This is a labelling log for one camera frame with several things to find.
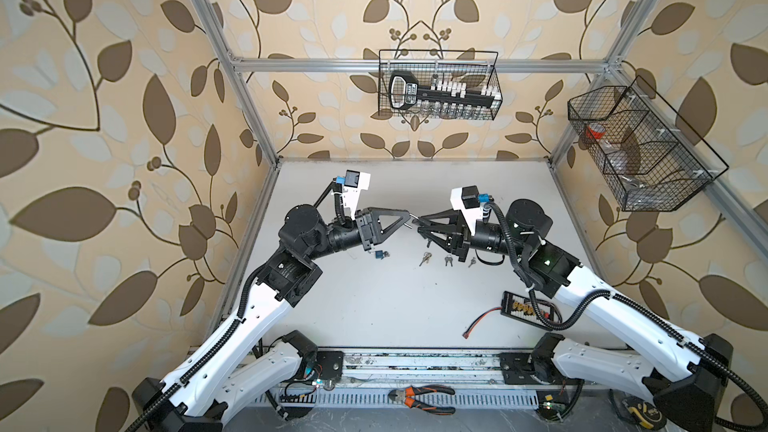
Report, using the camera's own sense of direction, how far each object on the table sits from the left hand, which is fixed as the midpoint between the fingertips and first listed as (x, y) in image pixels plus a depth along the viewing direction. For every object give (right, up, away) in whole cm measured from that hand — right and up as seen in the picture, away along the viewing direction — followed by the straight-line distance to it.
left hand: (410, 221), depth 54 cm
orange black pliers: (0, -44, +17) cm, 47 cm away
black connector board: (+32, -28, +29) cm, 51 cm away
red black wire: (+20, -31, +28) cm, 46 cm away
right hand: (+3, -1, +5) cm, 6 cm away
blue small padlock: (-8, -15, +41) cm, 44 cm away
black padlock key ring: (+7, -16, +40) cm, 43 cm away
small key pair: (+14, -16, +40) cm, 45 cm away
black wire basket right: (+61, +13, +19) cm, 65 cm away
